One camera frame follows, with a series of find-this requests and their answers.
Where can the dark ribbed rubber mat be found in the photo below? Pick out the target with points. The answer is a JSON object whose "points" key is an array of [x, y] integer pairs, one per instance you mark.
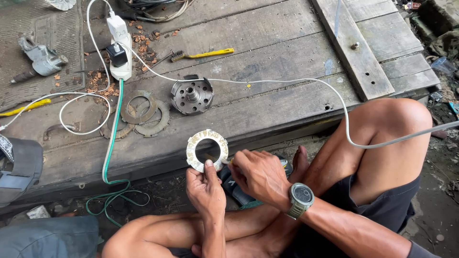
{"points": [[39, 46]]}

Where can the weathered wooden plank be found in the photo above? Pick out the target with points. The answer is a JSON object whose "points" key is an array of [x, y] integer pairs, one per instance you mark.
{"points": [[353, 50]]}

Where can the clear plastic cup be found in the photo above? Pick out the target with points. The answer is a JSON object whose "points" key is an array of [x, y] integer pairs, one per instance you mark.
{"points": [[443, 65]]}

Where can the rusty bolt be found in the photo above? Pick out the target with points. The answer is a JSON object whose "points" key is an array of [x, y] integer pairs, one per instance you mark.
{"points": [[355, 45]]}

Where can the black shorts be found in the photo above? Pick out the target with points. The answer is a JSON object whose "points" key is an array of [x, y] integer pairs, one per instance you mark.
{"points": [[380, 211]]}

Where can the blue-grey cloth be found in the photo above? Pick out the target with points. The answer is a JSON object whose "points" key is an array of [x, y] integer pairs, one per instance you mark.
{"points": [[48, 236]]}

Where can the person's legs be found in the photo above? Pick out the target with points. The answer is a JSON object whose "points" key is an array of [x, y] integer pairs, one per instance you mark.
{"points": [[380, 143]]}

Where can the black charger plug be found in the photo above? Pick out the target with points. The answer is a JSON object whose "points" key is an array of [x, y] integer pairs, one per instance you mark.
{"points": [[116, 55]]}

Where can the person's right hand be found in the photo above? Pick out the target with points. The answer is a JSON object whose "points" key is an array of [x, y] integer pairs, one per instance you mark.
{"points": [[263, 179]]}

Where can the grey metal clutch hub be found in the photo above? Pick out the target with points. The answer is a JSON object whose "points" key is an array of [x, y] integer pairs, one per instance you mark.
{"points": [[192, 95]]}

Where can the olive green wristwatch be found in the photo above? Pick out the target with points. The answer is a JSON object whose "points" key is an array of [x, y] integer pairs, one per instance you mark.
{"points": [[301, 197]]}

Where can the white power strip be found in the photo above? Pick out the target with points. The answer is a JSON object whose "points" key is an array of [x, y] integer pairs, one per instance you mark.
{"points": [[122, 61]]}

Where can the person's left hand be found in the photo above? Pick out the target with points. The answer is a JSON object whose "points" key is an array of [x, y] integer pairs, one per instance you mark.
{"points": [[206, 193]]}

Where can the grey metal engine part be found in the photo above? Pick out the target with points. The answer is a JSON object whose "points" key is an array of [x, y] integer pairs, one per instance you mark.
{"points": [[41, 59]]}

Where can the person's right fingers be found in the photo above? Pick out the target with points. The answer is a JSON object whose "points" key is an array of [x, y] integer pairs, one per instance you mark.
{"points": [[240, 165]]}

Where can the grey fabric bag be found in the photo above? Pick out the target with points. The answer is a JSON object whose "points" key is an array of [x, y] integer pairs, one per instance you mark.
{"points": [[19, 168]]}

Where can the heap of orange debris chips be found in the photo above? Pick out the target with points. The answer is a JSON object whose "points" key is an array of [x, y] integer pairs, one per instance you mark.
{"points": [[107, 77]]}

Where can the white charger plug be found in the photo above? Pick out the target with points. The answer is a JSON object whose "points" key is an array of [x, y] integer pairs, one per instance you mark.
{"points": [[117, 25]]}

